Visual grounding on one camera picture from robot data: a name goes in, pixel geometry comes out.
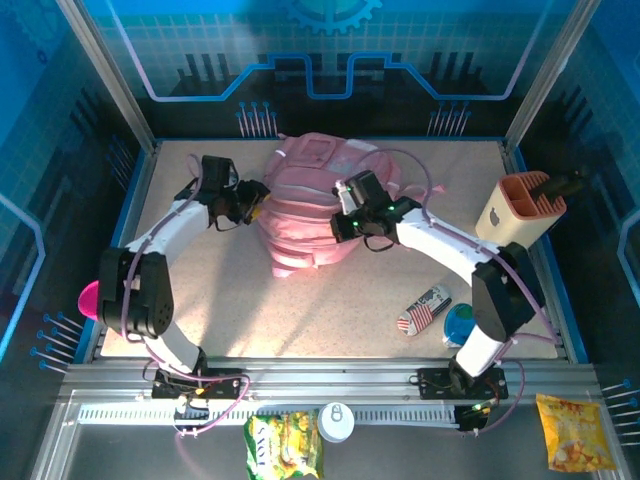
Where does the pink student backpack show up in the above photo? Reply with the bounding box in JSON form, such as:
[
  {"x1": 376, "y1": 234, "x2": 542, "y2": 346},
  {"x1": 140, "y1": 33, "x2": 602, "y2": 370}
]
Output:
[{"x1": 259, "y1": 132, "x2": 446, "y2": 279}]

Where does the green snack bag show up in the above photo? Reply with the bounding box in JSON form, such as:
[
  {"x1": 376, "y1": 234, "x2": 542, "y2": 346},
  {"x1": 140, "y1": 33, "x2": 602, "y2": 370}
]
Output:
[{"x1": 243, "y1": 410, "x2": 325, "y2": 480}]

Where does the yellow snack bag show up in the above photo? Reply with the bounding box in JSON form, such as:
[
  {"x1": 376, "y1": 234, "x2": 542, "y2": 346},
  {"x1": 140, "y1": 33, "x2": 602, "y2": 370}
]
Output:
[{"x1": 535, "y1": 393, "x2": 617, "y2": 473}]

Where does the flag print pencil case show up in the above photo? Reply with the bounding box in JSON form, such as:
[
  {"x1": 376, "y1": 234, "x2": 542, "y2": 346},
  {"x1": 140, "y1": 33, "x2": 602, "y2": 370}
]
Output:
[{"x1": 397, "y1": 284, "x2": 453, "y2": 337}]

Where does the blue green globe pouch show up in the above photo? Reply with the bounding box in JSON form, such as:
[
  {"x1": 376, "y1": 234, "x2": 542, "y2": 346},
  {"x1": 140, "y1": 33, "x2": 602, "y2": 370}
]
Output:
[{"x1": 442, "y1": 303, "x2": 479, "y2": 350}]

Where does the beige orange-top pen holder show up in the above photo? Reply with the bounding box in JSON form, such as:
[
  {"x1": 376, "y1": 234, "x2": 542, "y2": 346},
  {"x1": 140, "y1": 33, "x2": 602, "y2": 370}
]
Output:
[{"x1": 474, "y1": 170, "x2": 568, "y2": 246}]

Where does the magenta plastic cup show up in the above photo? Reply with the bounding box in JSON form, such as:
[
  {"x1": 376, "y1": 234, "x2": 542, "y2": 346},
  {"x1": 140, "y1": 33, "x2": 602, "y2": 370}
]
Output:
[{"x1": 77, "y1": 280, "x2": 101, "y2": 321}]

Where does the black tool in holder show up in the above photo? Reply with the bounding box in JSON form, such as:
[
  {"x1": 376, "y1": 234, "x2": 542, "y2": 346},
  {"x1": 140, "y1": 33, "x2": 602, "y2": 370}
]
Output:
[{"x1": 534, "y1": 167, "x2": 587, "y2": 209}]

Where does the black controller board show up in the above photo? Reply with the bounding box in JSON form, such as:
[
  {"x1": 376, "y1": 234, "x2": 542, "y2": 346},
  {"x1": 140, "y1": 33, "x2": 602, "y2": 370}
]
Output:
[{"x1": 457, "y1": 403, "x2": 491, "y2": 434}]

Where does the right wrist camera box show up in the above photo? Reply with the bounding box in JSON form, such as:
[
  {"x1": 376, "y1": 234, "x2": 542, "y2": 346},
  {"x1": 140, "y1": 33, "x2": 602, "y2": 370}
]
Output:
[{"x1": 333, "y1": 169, "x2": 389, "y2": 214}]

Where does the aluminium rail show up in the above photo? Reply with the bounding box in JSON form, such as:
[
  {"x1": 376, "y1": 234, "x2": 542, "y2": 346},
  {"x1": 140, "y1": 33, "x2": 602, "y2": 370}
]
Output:
[{"x1": 59, "y1": 355, "x2": 601, "y2": 401}]

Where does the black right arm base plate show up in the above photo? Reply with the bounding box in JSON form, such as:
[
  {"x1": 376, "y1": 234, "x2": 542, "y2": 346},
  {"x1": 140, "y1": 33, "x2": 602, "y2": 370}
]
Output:
[{"x1": 417, "y1": 367, "x2": 509, "y2": 401}]

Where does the aluminium frame post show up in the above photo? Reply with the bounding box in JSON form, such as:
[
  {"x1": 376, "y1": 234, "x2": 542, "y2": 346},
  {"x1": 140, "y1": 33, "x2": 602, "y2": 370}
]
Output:
[
  {"x1": 54, "y1": 0, "x2": 162, "y2": 154},
  {"x1": 502, "y1": 0, "x2": 601, "y2": 151}
]

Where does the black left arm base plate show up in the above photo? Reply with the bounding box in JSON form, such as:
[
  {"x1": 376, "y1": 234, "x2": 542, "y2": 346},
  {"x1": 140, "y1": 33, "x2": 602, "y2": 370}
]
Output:
[{"x1": 151, "y1": 368, "x2": 250, "y2": 400}]

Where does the white slotted cable duct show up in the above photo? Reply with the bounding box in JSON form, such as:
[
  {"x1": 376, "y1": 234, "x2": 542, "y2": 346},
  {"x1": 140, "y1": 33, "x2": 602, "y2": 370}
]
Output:
[{"x1": 78, "y1": 403, "x2": 461, "y2": 427}]

